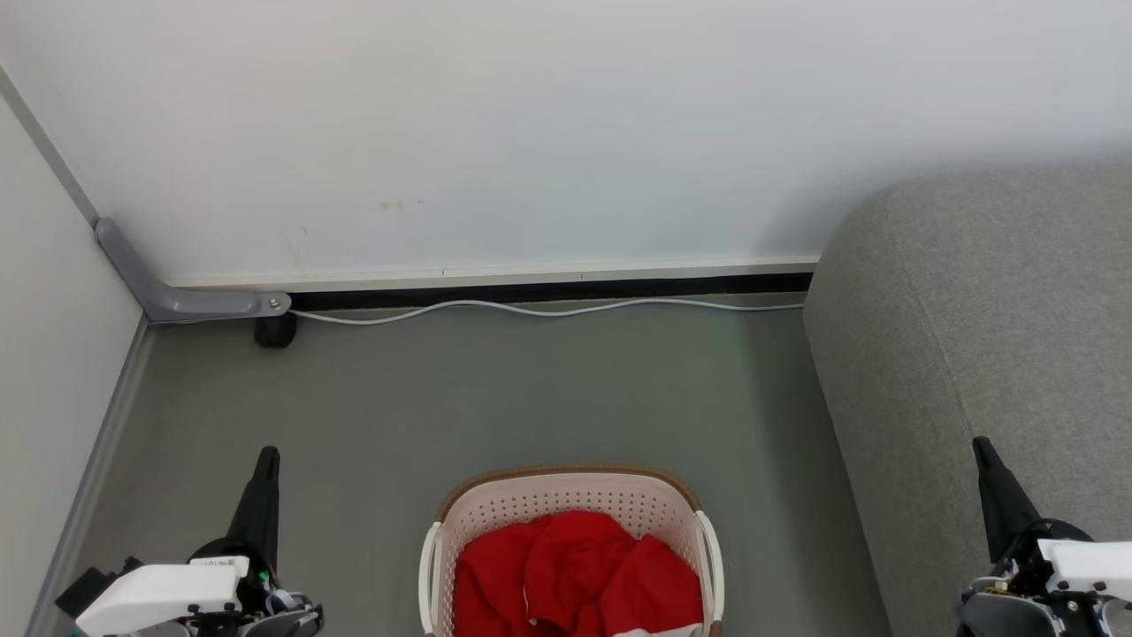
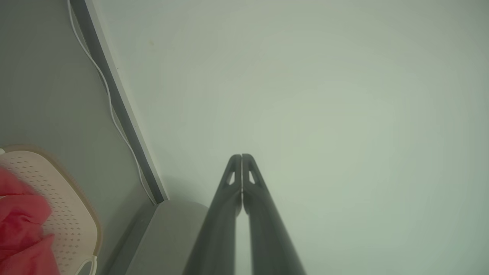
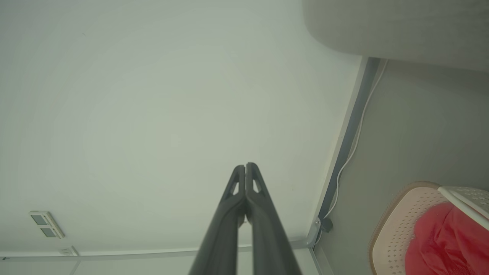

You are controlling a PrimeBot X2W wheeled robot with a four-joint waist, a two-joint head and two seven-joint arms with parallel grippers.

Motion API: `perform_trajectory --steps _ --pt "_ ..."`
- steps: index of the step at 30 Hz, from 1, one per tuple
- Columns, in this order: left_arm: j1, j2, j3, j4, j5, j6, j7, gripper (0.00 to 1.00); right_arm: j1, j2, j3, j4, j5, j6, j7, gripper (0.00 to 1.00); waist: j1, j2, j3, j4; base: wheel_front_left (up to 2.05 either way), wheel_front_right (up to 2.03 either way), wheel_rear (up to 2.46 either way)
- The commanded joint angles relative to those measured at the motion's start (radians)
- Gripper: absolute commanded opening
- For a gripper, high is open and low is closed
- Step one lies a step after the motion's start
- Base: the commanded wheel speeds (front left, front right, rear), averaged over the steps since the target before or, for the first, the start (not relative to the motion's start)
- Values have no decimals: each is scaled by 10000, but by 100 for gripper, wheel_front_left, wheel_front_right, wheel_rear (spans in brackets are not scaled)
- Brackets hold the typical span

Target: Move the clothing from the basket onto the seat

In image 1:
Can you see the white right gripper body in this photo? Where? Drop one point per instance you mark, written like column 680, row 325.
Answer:
column 1079, row 557

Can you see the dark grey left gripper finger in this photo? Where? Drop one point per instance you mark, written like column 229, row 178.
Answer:
column 261, row 504

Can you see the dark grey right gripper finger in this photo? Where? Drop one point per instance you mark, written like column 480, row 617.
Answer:
column 1004, row 504

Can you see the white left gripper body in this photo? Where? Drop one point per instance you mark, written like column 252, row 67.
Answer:
column 159, row 593

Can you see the grey fabric sofa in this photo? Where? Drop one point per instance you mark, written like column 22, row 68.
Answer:
column 990, row 354

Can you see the red cloth garment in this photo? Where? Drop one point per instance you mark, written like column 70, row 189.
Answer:
column 575, row 575

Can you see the black caster wheel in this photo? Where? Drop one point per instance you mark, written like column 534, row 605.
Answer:
column 275, row 330

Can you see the white perforated laundry basket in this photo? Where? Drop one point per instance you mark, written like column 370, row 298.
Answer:
column 575, row 495

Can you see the black baseboard strip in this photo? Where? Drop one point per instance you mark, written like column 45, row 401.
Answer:
column 548, row 290

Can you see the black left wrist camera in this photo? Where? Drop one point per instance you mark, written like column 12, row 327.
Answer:
column 93, row 588

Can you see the grey metal angled bracket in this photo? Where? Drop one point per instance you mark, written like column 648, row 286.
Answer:
column 177, row 301

